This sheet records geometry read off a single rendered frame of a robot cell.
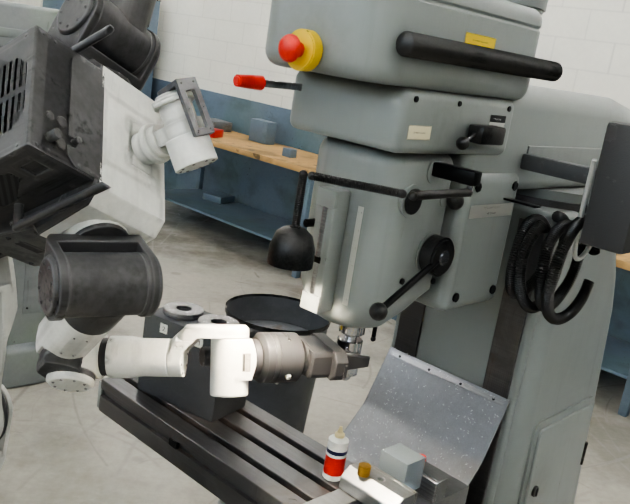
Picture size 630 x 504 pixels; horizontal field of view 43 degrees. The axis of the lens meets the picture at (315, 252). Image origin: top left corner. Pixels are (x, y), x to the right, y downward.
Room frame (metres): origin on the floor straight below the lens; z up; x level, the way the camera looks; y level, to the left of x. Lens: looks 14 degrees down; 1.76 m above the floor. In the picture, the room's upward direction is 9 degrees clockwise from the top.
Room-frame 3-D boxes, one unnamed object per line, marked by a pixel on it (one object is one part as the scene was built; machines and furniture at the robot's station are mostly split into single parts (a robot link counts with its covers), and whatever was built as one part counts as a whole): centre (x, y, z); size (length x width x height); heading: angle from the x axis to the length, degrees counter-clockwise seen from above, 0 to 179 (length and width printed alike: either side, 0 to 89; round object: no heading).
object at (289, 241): (1.20, 0.04, 1.47); 0.07 x 0.07 x 0.06
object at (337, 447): (1.41, -0.10, 1.02); 0.04 x 0.04 x 0.11
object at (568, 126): (1.75, -0.42, 1.66); 0.80 x 0.23 x 0.20; 139
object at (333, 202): (1.29, -0.02, 1.45); 0.04 x 0.04 x 0.21; 49
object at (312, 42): (1.20, 0.06, 1.76); 0.06 x 0.02 x 0.06; 49
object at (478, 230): (1.52, -0.22, 1.47); 0.24 x 0.19 x 0.26; 49
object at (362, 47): (1.39, -0.10, 1.81); 0.47 x 0.26 x 0.16; 139
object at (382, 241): (1.38, -0.09, 1.47); 0.21 x 0.19 x 0.32; 49
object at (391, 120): (1.41, -0.12, 1.68); 0.34 x 0.24 x 0.10; 139
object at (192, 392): (1.66, 0.23, 1.07); 0.22 x 0.12 x 0.20; 60
